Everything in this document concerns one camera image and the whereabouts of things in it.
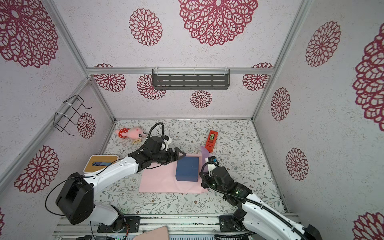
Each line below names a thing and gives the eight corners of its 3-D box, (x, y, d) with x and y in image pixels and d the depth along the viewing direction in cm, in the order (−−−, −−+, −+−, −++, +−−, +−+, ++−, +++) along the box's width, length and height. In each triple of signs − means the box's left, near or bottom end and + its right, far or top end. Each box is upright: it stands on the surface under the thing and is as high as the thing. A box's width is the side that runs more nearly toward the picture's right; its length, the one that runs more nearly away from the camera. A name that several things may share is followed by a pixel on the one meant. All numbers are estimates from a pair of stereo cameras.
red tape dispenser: (204, 152, 103) (204, 147, 98) (209, 135, 113) (209, 129, 107) (213, 155, 102) (214, 149, 96) (217, 137, 112) (218, 131, 106)
